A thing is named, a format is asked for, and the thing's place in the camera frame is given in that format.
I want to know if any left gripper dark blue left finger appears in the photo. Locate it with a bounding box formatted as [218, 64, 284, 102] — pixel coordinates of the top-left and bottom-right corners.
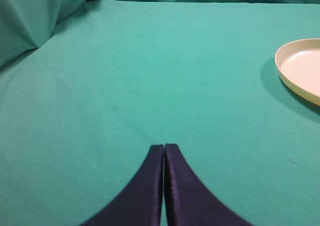
[82, 144, 164, 226]

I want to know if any left gripper dark blue right finger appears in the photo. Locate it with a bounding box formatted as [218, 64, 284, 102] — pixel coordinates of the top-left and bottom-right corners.
[164, 143, 250, 226]

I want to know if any yellow plastic plate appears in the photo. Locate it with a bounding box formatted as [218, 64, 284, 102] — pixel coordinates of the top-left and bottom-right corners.
[274, 38, 320, 105]

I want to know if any green table cloth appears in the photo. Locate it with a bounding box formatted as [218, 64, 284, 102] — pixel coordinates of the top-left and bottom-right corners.
[0, 0, 320, 226]

